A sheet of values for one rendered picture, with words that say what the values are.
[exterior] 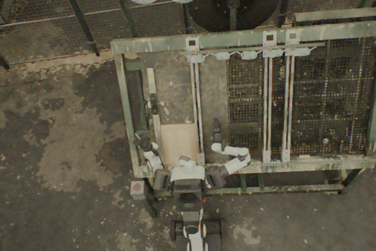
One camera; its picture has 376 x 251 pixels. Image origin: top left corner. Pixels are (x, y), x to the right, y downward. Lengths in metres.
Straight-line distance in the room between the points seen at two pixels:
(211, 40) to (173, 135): 0.95
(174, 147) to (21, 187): 2.25
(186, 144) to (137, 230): 1.33
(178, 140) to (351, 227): 2.11
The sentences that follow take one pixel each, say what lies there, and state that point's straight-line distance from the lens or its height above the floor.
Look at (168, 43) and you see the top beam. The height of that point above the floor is 1.90.
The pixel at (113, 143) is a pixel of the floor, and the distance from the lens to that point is 4.51.
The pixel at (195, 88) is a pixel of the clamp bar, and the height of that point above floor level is 1.53.
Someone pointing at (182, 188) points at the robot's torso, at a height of 1.41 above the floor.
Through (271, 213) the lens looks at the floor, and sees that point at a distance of 4.03.
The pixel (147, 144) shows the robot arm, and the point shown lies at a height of 1.52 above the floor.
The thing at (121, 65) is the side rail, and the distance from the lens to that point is 2.87.
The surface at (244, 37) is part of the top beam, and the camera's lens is 2.70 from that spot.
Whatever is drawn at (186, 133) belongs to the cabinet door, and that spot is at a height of 1.15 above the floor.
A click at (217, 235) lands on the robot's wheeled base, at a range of 3.76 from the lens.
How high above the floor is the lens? 3.85
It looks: 57 degrees down
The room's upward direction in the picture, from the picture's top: 9 degrees counter-clockwise
